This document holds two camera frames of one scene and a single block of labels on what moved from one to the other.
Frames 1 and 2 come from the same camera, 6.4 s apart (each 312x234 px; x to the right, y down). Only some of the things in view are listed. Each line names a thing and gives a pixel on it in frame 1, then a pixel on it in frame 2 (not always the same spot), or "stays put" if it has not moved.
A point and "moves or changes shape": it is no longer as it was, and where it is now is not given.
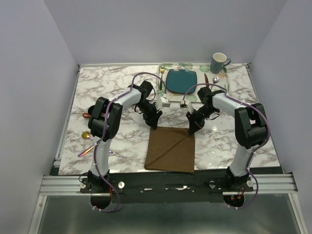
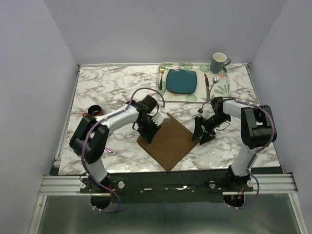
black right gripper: (193, 126) -> (198, 131)
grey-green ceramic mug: (219, 61) stays put
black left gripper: (152, 119) -> (148, 136)
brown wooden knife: (206, 81) stays put
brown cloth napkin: (170, 149) moves or changes shape
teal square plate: (180, 81) stays put
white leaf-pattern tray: (218, 81) stays put
